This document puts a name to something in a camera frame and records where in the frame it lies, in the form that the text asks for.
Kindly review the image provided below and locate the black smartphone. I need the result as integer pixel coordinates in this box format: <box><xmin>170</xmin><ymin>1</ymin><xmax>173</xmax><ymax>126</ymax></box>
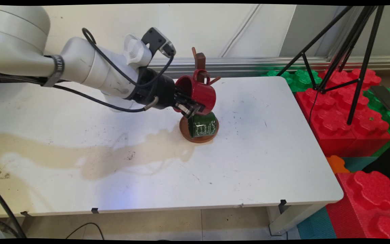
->
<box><xmin>369</xmin><ymin>85</ymin><xmax>390</xmax><ymax>112</ymax></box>

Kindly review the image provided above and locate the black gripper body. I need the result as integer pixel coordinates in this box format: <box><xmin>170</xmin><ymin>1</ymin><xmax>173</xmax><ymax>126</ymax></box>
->
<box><xmin>130</xmin><ymin>68</ymin><xmax>177</xmax><ymax>111</ymax></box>

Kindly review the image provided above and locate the white table leg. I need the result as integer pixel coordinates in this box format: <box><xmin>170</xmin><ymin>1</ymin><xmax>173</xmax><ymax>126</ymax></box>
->
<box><xmin>267</xmin><ymin>203</ymin><xmax>328</xmax><ymax>236</ymax></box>

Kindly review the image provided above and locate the aluminium rail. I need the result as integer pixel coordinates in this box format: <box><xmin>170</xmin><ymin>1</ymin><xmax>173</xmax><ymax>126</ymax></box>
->
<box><xmin>148</xmin><ymin>57</ymin><xmax>390</xmax><ymax>79</ymax></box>

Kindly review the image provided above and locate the large red foam block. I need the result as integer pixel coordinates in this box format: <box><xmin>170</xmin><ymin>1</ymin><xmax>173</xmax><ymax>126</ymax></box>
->
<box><xmin>295</xmin><ymin>68</ymin><xmax>390</xmax><ymax>158</ymax></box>

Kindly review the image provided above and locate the thick black cable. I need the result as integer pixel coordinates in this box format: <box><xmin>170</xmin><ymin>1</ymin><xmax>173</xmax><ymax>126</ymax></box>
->
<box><xmin>0</xmin><ymin>181</ymin><xmax>27</xmax><ymax>239</ymax></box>

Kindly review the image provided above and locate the brown wooden mug tree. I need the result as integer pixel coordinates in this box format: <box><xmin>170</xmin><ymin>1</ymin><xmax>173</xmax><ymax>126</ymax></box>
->
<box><xmin>179</xmin><ymin>47</ymin><xmax>222</xmax><ymax>144</ymax></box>

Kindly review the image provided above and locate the thin black floor cable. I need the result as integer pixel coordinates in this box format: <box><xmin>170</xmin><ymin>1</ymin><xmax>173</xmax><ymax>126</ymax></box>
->
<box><xmin>67</xmin><ymin>222</ymin><xmax>105</xmax><ymax>240</ymax></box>

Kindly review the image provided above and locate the teal foam mat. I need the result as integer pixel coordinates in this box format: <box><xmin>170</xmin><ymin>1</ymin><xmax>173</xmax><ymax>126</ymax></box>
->
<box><xmin>342</xmin><ymin>156</ymin><xmax>378</xmax><ymax>174</ymax></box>
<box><xmin>297</xmin><ymin>207</ymin><xmax>338</xmax><ymax>240</ymax></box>

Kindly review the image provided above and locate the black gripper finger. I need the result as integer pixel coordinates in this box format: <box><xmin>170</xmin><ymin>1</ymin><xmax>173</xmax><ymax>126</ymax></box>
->
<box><xmin>175</xmin><ymin>88</ymin><xmax>196</xmax><ymax>104</ymax></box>
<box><xmin>175</xmin><ymin>101</ymin><xmax>201</xmax><ymax>119</ymax></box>

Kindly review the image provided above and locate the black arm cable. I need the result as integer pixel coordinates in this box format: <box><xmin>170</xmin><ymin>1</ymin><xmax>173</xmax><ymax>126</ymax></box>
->
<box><xmin>0</xmin><ymin>27</ymin><xmax>175</xmax><ymax>113</ymax></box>

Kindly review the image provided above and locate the red mug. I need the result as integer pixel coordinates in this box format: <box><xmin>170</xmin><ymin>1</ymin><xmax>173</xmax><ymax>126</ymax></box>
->
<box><xmin>173</xmin><ymin>69</ymin><xmax>217</xmax><ymax>116</ymax></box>

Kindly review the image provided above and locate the green mug with white print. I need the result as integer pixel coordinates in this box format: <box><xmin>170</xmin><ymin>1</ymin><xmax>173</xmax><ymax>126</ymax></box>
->
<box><xmin>187</xmin><ymin>112</ymin><xmax>219</xmax><ymax>139</ymax></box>

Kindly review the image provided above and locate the black tripod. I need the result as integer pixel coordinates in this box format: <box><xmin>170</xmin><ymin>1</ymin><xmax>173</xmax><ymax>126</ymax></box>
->
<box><xmin>276</xmin><ymin>5</ymin><xmax>386</xmax><ymax>126</ymax></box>

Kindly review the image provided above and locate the red foam block with studs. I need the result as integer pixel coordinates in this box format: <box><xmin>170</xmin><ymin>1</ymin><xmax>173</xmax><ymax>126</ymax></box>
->
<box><xmin>325</xmin><ymin>170</ymin><xmax>390</xmax><ymax>240</ymax></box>

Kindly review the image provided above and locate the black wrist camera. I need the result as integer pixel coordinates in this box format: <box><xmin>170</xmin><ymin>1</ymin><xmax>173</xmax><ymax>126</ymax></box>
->
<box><xmin>141</xmin><ymin>27</ymin><xmax>177</xmax><ymax>58</ymax></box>

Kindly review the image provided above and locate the orange foam piece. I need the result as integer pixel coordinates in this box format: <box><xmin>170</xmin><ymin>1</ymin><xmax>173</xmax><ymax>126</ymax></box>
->
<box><xmin>326</xmin><ymin>155</ymin><xmax>351</xmax><ymax>174</ymax></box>

